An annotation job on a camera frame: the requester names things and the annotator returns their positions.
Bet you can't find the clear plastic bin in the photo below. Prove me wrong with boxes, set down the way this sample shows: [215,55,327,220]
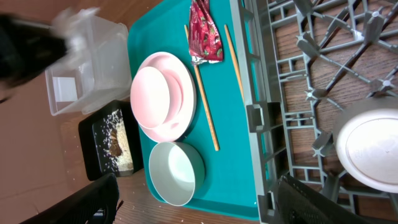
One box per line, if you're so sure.
[45,16,132,116]

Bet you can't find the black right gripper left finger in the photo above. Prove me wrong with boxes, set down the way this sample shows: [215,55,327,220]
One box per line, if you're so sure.
[21,174,119,224]

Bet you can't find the grey dishwasher rack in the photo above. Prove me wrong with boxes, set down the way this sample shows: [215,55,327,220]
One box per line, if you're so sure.
[230,0,397,223]

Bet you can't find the pink bowl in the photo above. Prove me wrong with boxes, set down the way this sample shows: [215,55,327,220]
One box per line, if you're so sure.
[130,67,182,129]

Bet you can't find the grey bowl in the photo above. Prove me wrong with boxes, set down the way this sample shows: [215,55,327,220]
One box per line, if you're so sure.
[148,142,205,207]

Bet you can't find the white paper cup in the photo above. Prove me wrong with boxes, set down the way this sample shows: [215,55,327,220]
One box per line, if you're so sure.
[333,96,397,194]

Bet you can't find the rice food scraps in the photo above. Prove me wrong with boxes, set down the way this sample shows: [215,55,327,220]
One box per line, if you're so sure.
[92,109,133,172]

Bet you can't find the white napkin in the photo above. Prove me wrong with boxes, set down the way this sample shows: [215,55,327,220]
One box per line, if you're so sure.
[52,7,100,68]

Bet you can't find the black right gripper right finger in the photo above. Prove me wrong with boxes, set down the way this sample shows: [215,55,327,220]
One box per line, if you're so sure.
[276,175,368,224]

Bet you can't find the pink plate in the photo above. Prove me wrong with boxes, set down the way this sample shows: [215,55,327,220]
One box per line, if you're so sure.
[138,52,197,142]

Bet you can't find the black food waste tray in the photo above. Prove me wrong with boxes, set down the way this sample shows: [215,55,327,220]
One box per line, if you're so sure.
[78,100,144,180]

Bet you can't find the wooden chopstick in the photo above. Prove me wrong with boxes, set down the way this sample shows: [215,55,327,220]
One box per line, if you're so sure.
[183,24,221,152]
[224,24,244,102]

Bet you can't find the red snack wrapper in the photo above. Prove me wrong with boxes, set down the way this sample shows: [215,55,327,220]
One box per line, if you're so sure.
[188,0,224,65]

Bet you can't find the teal plastic tray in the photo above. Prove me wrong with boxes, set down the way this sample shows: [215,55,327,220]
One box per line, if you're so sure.
[127,0,259,221]

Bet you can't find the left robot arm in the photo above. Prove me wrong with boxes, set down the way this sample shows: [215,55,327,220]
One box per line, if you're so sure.
[1,14,67,91]

